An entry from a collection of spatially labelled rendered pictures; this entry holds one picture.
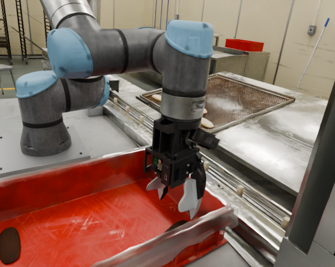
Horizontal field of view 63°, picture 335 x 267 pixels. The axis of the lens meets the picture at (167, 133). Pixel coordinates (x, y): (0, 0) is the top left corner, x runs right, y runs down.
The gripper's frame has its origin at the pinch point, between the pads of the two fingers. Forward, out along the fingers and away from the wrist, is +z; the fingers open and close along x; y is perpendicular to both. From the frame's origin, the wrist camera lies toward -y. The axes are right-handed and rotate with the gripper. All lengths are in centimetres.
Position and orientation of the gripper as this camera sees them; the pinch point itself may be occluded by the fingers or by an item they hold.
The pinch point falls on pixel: (178, 203)
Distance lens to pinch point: 59.6
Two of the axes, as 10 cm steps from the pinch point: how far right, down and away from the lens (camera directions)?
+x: 7.3, 3.2, -6.0
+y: -6.8, 2.4, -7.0
